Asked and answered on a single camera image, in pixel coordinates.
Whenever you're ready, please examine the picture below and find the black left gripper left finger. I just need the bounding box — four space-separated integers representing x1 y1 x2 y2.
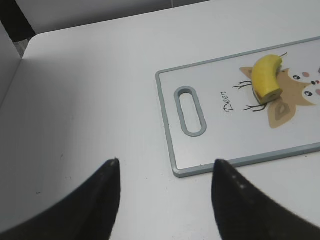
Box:
0 158 121 240

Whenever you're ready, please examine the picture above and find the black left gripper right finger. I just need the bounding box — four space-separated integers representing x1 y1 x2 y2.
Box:
211 159 320 240

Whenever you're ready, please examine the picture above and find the yellow banana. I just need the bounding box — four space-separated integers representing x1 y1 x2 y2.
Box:
251 53 287 105

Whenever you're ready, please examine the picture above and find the white deer cutting board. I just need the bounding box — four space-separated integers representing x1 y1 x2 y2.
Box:
155 37 320 178

